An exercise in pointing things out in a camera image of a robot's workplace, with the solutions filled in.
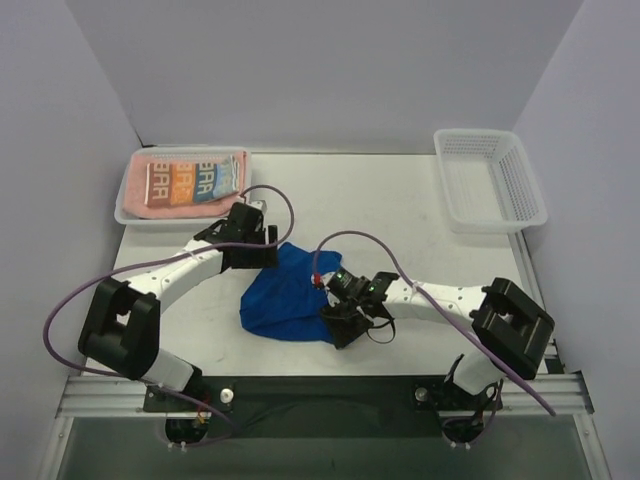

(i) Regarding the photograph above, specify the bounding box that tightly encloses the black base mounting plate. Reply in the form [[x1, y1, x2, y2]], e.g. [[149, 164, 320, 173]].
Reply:
[[143, 375, 502, 442]]

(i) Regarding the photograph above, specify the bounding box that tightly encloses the orange patterned towel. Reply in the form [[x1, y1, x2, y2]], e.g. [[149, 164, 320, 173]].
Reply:
[[144, 155, 240, 209]]

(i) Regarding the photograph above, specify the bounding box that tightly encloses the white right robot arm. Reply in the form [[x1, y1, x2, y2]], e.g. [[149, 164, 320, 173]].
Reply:
[[314, 268, 555, 396]]

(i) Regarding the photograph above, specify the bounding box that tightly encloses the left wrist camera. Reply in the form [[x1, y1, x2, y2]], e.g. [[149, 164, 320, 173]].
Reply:
[[248, 200, 267, 214]]

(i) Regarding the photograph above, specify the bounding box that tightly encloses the white right plastic basket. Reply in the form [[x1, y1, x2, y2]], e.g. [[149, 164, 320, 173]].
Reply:
[[433, 128, 548, 234]]

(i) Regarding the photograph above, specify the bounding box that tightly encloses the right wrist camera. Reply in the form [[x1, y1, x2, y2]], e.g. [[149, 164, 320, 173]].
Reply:
[[311, 272, 335, 292]]

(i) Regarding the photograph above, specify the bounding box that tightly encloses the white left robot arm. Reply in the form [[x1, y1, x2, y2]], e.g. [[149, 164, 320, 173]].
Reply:
[[78, 202, 278, 398]]

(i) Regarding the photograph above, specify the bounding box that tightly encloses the aluminium frame rail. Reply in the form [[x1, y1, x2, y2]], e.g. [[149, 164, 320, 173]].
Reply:
[[49, 234, 611, 480]]

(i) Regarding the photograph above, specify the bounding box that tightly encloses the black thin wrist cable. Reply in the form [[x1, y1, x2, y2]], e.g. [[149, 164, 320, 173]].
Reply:
[[367, 314, 399, 346]]

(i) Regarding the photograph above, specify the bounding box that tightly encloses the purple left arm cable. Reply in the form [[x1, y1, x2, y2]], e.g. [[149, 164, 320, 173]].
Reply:
[[43, 184, 296, 449]]

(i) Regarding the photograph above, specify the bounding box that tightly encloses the blue towel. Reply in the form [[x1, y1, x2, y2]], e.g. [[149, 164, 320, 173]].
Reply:
[[239, 242, 332, 343]]

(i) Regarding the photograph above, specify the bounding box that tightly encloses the pink towel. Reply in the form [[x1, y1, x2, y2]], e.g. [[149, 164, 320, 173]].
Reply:
[[116, 147, 251, 223]]

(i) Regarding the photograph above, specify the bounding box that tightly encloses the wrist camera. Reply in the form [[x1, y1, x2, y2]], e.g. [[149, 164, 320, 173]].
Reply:
[[248, 200, 267, 214], [311, 272, 335, 292]]

